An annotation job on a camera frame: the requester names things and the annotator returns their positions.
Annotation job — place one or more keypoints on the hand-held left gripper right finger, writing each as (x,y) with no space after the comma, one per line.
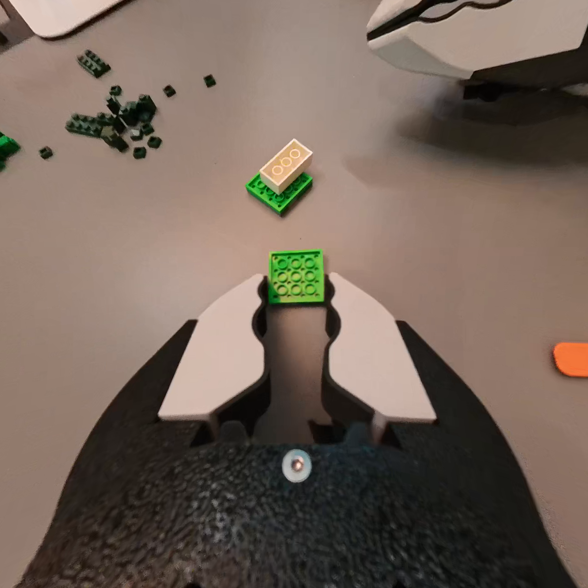
(376,367)

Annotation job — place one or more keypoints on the white lego brick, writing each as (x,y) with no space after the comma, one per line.
(285,165)

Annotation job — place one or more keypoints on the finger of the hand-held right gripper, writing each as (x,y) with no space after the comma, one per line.
(482,41)
(413,9)

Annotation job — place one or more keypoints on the pile of green lego bricks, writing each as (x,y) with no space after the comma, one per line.
(7,147)

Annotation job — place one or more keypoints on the white book stand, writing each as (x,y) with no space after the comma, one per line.
(69,13)

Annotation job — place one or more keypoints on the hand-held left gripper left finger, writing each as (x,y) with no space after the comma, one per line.
(216,367)

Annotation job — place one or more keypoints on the orange brick separator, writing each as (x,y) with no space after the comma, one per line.
(572,360)

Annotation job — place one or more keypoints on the green lego panel with studs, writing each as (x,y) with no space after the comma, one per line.
(275,204)

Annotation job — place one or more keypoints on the pile of dark green pieces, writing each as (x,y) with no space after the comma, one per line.
(124,115)

